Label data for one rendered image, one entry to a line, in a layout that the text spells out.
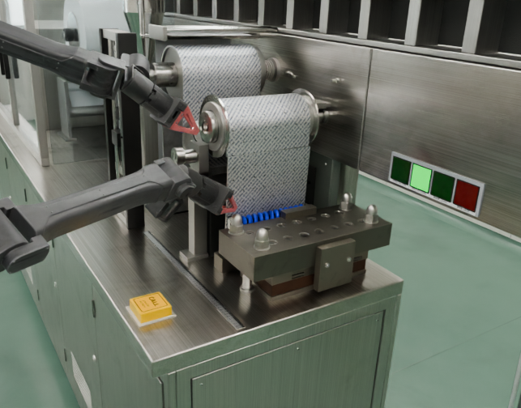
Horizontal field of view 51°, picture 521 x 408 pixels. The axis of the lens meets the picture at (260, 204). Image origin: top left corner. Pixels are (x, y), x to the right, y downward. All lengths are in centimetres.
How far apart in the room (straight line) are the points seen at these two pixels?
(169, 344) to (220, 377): 14
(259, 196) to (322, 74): 37
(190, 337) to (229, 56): 76
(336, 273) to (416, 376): 137
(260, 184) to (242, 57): 38
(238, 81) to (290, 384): 79
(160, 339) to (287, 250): 32
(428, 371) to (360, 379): 117
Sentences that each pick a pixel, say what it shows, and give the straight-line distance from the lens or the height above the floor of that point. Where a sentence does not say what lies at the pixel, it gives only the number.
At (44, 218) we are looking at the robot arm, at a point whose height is 121.
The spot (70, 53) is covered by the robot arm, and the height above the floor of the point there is 142.
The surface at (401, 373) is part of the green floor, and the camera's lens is 259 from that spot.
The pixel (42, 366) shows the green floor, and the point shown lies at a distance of 263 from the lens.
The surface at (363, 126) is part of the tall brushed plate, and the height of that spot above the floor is 125.
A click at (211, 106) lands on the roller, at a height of 130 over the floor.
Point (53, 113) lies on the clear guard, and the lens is 219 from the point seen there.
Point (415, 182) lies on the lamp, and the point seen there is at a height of 117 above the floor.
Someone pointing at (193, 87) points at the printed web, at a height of 131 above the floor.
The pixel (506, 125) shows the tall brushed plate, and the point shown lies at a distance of 111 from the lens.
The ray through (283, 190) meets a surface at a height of 108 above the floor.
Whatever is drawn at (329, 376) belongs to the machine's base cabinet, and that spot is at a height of 69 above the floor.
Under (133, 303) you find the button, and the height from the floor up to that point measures 92.
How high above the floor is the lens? 155
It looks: 21 degrees down
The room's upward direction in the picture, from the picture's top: 2 degrees clockwise
